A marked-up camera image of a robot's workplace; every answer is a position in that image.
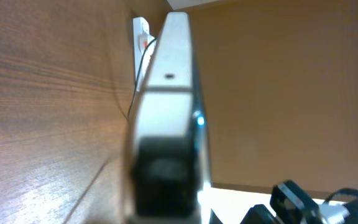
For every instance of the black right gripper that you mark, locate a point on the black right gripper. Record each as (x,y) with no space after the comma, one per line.
(291,204)

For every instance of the white power strip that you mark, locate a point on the white power strip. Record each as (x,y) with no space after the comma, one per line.
(143,49)

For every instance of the black samsung smartphone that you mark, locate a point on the black samsung smartphone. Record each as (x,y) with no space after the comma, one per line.
(166,169)

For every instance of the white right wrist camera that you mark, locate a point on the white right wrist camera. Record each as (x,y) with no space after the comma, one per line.
(333,214)

